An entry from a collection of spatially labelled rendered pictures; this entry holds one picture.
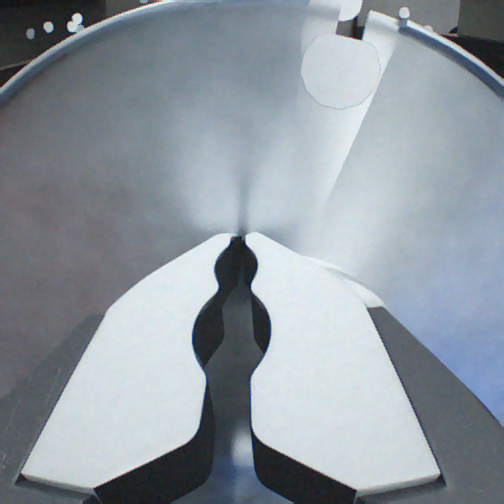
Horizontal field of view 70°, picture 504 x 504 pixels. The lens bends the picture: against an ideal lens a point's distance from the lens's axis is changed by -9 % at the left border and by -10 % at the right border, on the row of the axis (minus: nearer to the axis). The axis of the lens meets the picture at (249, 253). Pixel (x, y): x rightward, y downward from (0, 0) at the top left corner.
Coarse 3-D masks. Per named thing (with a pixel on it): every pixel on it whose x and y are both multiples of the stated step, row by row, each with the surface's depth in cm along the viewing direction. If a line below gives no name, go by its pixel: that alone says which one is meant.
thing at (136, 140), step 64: (192, 0) 9; (256, 0) 9; (320, 0) 9; (64, 64) 10; (128, 64) 10; (192, 64) 10; (256, 64) 10; (384, 64) 10; (448, 64) 10; (0, 128) 11; (64, 128) 11; (128, 128) 11; (192, 128) 11; (256, 128) 11; (320, 128) 11; (384, 128) 11; (448, 128) 11; (0, 192) 12; (64, 192) 12; (128, 192) 12; (192, 192) 12; (256, 192) 12; (320, 192) 12; (384, 192) 12; (448, 192) 12; (0, 256) 14; (64, 256) 14; (128, 256) 14; (320, 256) 13; (384, 256) 13; (448, 256) 13; (0, 320) 15; (64, 320) 15; (448, 320) 15; (0, 384) 17
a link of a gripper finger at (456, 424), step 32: (384, 320) 8; (416, 352) 7; (416, 384) 6; (448, 384) 6; (416, 416) 6; (448, 416) 6; (480, 416) 6; (448, 448) 5; (480, 448) 5; (448, 480) 5; (480, 480) 5
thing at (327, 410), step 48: (288, 288) 9; (336, 288) 9; (288, 336) 8; (336, 336) 7; (288, 384) 7; (336, 384) 6; (384, 384) 6; (288, 432) 6; (336, 432) 6; (384, 432) 6; (288, 480) 6; (336, 480) 5; (384, 480) 5; (432, 480) 5
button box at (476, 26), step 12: (468, 0) 30; (480, 0) 28; (492, 0) 26; (468, 12) 30; (480, 12) 29; (492, 12) 27; (468, 24) 31; (480, 24) 29; (492, 24) 27; (468, 36) 31; (480, 36) 29; (492, 36) 27
